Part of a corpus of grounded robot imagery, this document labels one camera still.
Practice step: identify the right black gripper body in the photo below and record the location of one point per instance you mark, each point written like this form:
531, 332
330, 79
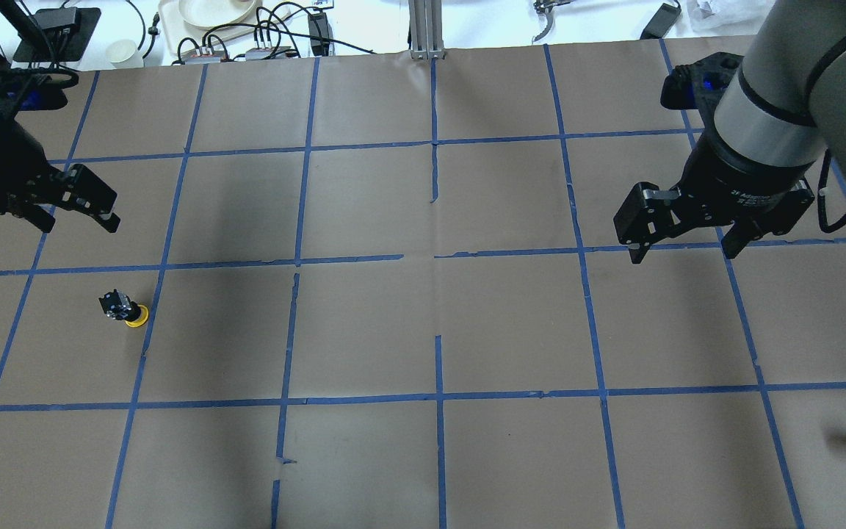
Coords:
737, 174

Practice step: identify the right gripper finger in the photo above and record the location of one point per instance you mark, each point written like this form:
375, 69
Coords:
647, 216
742, 232

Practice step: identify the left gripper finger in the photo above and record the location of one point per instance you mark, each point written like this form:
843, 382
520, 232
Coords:
38, 216
84, 192

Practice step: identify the yellow push button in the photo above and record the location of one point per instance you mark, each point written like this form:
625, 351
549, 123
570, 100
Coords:
120, 307

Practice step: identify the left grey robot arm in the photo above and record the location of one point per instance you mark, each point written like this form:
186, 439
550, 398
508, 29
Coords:
28, 181

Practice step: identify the black stand base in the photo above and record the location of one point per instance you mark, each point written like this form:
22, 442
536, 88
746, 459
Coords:
64, 34

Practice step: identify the white paper cup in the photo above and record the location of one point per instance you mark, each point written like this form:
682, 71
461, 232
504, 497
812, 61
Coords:
124, 54

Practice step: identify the black power adapter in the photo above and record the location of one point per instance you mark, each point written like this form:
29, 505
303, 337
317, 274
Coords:
661, 22

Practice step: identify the white plate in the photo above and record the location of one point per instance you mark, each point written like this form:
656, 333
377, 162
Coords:
208, 14

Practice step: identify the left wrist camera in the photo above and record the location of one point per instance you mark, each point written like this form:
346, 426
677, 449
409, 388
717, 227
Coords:
36, 89

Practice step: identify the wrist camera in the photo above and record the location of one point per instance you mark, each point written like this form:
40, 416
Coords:
36, 89
699, 85

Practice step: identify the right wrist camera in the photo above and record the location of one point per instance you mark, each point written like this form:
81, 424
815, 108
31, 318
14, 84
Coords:
699, 85

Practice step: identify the aluminium frame post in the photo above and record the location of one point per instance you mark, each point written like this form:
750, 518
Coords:
426, 30

